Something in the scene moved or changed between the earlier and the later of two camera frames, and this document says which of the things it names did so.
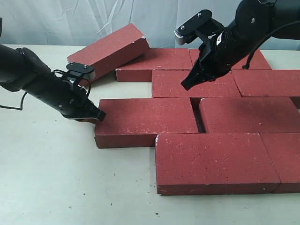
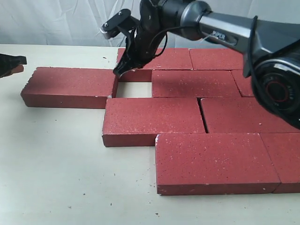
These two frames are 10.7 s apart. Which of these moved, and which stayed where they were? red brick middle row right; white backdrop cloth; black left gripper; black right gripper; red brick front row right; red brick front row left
Moved: black left gripper; black right gripper
Stayed: red brick front row left; red brick middle row right; white backdrop cloth; red brick front row right
